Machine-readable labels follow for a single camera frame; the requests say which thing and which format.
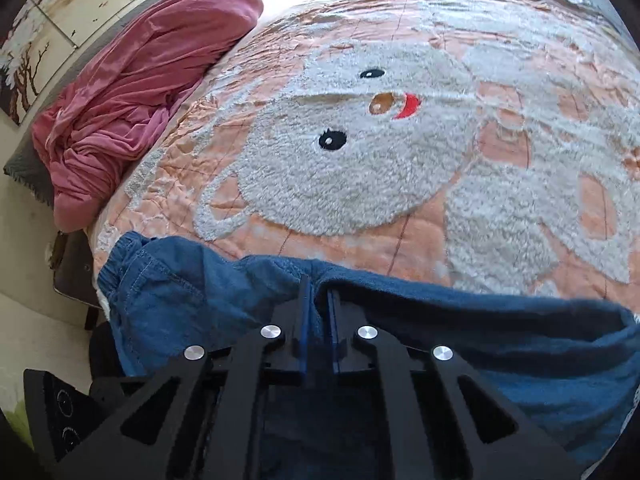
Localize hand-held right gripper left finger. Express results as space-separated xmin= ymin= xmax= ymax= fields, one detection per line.
xmin=55 ymin=274 xmax=316 ymax=480

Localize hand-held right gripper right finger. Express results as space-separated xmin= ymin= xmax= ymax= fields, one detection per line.
xmin=325 ymin=290 xmax=586 ymax=480

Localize blue denim pants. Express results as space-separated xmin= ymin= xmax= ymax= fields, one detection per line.
xmin=97 ymin=231 xmax=640 ymax=480

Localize dark chair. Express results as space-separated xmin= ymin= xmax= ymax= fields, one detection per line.
xmin=52 ymin=230 xmax=101 ymax=331

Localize printed bear blanket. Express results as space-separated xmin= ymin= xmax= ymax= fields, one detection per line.
xmin=87 ymin=0 xmax=640 ymax=321

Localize pink blanket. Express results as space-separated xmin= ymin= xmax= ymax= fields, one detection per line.
xmin=31 ymin=0 xmax=265 ymax=233

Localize blossom tree wall painting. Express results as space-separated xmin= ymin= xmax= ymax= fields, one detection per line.
xmin=0 ymin=0 xmax=193 ymax=126

